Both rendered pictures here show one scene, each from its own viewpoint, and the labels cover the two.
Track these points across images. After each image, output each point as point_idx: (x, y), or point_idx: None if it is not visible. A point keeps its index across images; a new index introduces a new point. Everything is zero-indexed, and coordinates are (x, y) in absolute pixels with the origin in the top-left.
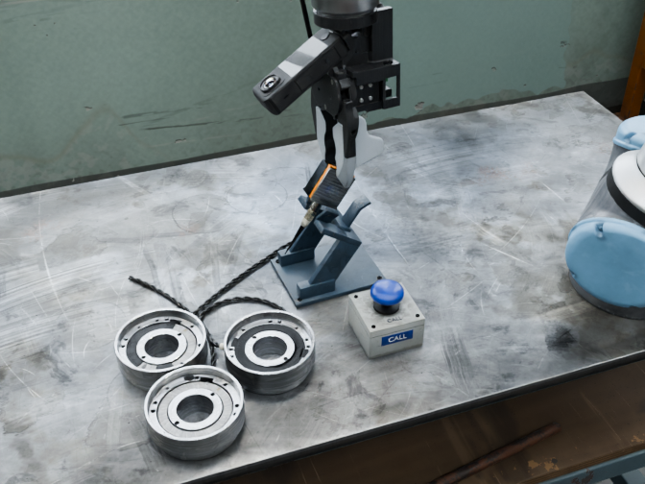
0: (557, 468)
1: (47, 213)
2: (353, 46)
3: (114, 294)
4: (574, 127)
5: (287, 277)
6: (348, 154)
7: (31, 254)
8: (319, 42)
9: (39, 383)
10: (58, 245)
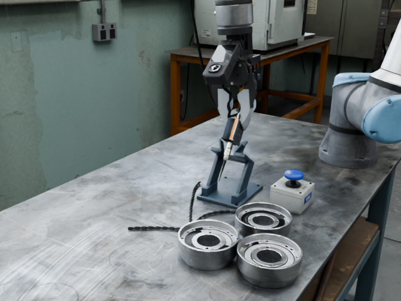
0: (352, 266)
1: (21, 220)
2: (243, 46)
3: (129, 239)
4: (250, 119)
5: (216, 199)
6: (252, 105)
7: (41, 242)
8: (227, 45)
9: (148, 294)
10: (54, 232)
